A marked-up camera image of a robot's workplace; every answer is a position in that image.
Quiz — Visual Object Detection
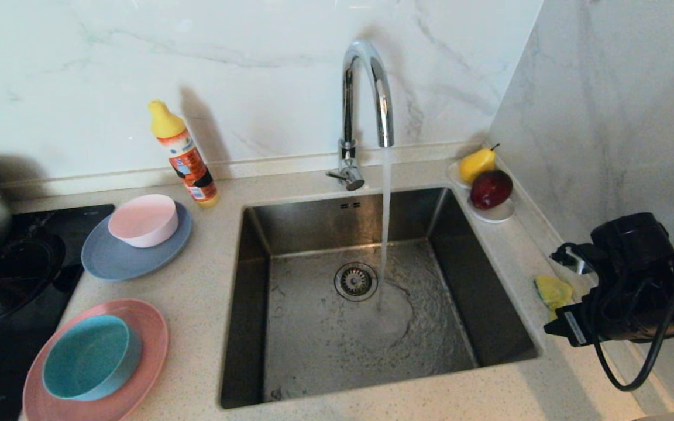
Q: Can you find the blue grey plate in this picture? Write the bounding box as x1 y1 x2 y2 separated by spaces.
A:
81 202 192 282

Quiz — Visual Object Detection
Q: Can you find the stainless steel sink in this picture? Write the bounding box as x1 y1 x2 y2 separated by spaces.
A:
219 186 542 409

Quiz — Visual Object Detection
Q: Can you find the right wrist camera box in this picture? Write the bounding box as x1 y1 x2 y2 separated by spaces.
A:
551 241 596 275

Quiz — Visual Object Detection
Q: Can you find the chrome gooseneck faucet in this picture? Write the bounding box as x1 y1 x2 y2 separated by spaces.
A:
325 40 395 192

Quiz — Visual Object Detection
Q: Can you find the pink plate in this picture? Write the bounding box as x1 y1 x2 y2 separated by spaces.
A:
23 299 169 421

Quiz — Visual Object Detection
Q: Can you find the dark red apple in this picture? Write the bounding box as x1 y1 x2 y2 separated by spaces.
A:
470 170 514 210

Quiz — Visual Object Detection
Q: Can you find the small white fruit dish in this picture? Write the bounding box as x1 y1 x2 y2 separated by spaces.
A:
446 161 515 223

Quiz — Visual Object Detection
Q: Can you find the pink bowl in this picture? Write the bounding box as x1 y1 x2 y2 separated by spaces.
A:
108 194 179 248

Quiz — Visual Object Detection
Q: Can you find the round metal sink strainer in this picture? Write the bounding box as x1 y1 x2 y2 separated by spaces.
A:
333 261 379 302

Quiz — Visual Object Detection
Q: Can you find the black induction cooktop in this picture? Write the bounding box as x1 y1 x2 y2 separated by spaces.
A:
0 204 115 421

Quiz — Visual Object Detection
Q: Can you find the teal bowl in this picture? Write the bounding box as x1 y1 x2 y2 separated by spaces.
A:
43 315 142 402

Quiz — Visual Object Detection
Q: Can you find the yellow orange dish soap bottle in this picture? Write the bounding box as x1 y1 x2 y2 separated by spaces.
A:
148 99 219 208

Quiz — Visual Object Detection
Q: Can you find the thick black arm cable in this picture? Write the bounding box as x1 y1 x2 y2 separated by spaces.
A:
590 250 674 391

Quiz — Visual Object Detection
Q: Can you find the yellow pear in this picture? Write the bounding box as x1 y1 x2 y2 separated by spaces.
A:
459 144 499 185

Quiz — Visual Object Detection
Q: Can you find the yellow green sponge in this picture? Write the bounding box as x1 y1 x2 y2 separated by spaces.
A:
534 275 575 321

